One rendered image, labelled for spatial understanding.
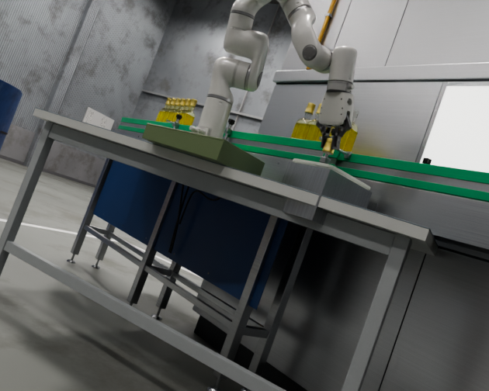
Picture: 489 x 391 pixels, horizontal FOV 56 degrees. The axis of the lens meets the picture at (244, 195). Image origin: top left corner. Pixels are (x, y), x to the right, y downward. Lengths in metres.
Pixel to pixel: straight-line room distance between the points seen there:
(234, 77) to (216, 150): 0.33
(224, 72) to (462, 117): 0.82
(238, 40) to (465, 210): 0.90
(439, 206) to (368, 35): 1.01
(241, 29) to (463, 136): 0.83
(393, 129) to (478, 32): 0.44
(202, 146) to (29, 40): 11.73
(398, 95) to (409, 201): 0.55
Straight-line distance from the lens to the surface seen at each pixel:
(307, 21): 1.50
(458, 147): 1.70
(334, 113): 1.43
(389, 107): 1.90
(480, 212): 1.39
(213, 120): 1.60
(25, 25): 12.98
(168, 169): 1.62
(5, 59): 12.74
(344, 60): 1.45
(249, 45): 1.64
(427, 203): 1.46
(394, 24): 2.15
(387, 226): 1.26
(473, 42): 1.91
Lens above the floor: 0.60
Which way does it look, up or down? 3 degrees up
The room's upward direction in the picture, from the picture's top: 20 degrees clockwise
